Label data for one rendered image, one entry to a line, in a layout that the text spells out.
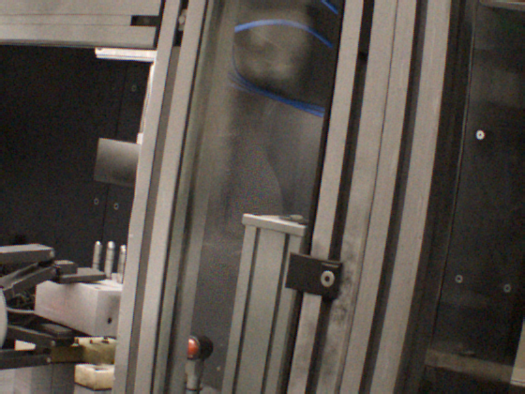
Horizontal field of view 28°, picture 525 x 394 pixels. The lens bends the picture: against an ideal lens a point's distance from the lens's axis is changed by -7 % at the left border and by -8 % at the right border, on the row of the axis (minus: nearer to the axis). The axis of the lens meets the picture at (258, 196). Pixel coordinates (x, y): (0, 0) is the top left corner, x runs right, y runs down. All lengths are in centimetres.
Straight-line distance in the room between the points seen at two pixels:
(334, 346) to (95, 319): 37
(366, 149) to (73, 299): 44
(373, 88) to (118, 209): 78
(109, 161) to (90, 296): 16
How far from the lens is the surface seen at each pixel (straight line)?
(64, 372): 122
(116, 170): 118
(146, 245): 91
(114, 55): 118
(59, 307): 115
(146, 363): 91
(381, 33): 79
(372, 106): 79
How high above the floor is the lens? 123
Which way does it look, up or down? 3 degrees down
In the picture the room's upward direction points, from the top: 8 degrees clockwise
